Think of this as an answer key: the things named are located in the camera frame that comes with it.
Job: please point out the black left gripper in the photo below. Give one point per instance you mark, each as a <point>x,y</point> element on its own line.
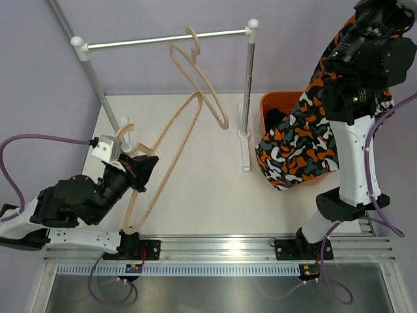
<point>143,167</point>

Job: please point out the black shorts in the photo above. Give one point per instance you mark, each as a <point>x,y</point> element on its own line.
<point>276,119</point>

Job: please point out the orange camouflage shorts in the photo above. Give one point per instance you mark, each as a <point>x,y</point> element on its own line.
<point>322,80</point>

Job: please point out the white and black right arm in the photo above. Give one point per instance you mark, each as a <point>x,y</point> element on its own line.
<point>373,56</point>

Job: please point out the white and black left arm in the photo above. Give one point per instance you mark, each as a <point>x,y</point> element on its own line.
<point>53,217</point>

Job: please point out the silver clothes rack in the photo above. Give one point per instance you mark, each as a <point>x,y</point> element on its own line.
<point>251,32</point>

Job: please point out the orange plastic basket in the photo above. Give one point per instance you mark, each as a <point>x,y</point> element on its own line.
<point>302,153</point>

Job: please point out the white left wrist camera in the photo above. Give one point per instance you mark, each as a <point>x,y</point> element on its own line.
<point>108,150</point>

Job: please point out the white slotted cable duct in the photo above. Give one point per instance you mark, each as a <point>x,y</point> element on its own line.
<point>179,269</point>

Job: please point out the aluminium mounting rail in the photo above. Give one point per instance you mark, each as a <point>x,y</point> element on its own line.
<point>363,247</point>

